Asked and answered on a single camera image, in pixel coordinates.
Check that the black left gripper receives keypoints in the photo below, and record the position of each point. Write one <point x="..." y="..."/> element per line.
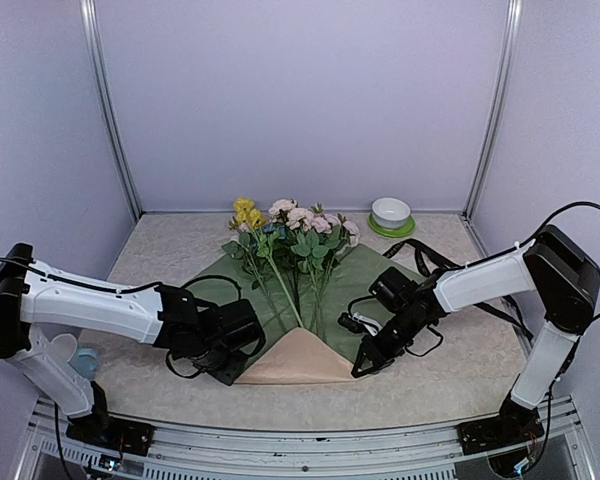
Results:
<point x="228" y="375"/>

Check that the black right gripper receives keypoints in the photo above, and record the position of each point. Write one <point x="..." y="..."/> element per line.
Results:
<point x="380" y="356"/>

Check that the green pink wrapping paper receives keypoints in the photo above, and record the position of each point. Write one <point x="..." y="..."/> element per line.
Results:
<point x="323" y="351"/>

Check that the black printed ribbon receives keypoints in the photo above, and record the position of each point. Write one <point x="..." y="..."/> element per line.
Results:
<point x="422" y="250"/>

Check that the pink rose stem bunch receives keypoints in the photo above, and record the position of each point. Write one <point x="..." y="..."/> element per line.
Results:
<point x="331" y="237"/>

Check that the blue fake flower stem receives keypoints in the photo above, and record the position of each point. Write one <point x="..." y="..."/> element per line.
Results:
<point x="275" y="229"/>

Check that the yellow fake flower stem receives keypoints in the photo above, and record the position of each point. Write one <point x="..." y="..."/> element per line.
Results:
<point x="256" y="252"/>

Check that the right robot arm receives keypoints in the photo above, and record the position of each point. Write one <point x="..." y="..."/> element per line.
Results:
<point x="565" y="279"/>

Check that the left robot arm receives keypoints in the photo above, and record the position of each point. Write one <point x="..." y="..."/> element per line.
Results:
<point x="34" y="294"/>

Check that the green plate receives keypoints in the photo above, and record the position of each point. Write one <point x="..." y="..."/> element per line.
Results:
<point x="403" y="231"/>

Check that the white ceramic bowl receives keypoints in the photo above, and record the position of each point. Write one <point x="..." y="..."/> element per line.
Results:
<point x="390" y="213"/>

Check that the white paper cup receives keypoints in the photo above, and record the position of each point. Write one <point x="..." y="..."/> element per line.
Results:
<point x="65" y="345"/>

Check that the aluminium front rail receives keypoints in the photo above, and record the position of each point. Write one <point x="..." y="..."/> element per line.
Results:
<point x="176" y="451"/>

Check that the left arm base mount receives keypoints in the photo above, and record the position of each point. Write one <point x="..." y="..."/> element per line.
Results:
<point x="112" y="433"/>

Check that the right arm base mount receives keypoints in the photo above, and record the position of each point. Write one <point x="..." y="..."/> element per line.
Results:
<point x="499" y="431"/>

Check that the aluminium frame post right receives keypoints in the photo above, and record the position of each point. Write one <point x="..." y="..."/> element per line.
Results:
<point x="506" y="60"/>

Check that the aluminium frame post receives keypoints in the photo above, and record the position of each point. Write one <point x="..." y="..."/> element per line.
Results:
<point x="506" y="60"/>
<point x="94" y="44"/>

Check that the aluminium frame post left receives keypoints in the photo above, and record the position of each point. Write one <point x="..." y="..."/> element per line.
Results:
<point x="94" y="44"/>

